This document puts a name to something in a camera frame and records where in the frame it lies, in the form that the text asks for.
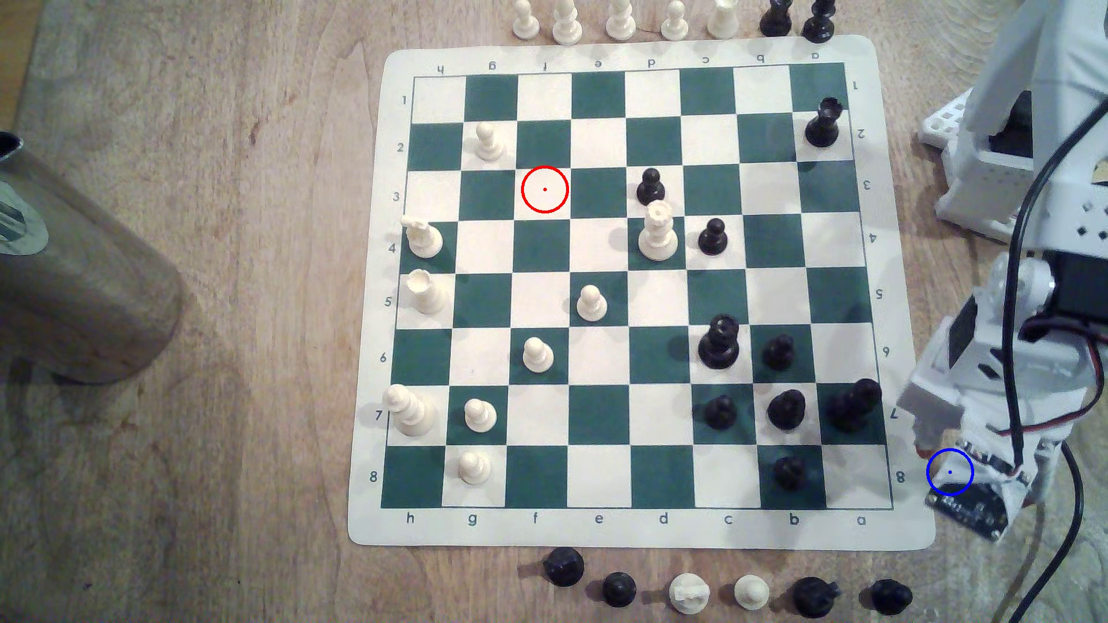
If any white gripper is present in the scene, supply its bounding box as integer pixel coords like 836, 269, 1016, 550
897, 256, 1090, 512

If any green white chess mat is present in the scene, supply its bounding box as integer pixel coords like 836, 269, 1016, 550
347, 35, 938, 550

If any black king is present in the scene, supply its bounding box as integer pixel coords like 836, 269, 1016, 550
826, 378, 884, 434

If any black queen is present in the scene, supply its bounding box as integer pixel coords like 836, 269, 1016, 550
698, 314, 741, 370

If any black rook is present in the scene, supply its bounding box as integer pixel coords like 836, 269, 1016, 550
804, 97, 844, 148

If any white queen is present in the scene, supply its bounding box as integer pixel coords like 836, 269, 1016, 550
639, 200, 679, 261

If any white rook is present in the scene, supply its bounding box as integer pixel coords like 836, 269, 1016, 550
407, 269, 448, 315
706, 0, 741, 40

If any metal cylinder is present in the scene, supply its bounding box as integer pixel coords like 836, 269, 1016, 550
0, 132, 185, 387

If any gripper camera board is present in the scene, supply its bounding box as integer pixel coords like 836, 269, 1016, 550
924, 471, 1012, 545

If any black cable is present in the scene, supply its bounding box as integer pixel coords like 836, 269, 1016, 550
995, 108, 1108, 623

